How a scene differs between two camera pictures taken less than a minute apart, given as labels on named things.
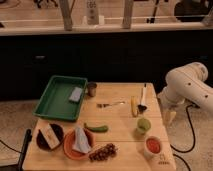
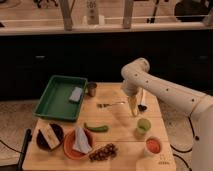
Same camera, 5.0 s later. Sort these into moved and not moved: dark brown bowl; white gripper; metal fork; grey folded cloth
Moved: white gripper
Not moved: metal fork; dark brown bowl; grey folded cloth
